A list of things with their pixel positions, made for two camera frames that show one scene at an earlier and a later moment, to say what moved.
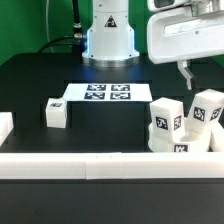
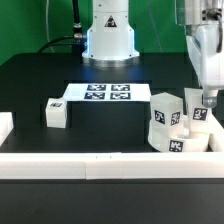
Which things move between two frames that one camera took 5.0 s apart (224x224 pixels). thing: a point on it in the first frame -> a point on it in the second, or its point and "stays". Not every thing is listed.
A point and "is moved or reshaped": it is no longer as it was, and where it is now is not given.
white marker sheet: (109, 92) stays
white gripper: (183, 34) -> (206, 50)
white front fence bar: (112, 165) stays
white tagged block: (205, 111) is moved or reshaped
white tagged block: (167, 120) is moved or reshaped
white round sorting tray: (194, 142) is moved or reshaped
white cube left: (56, 111) stays
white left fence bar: (6, 125) stays
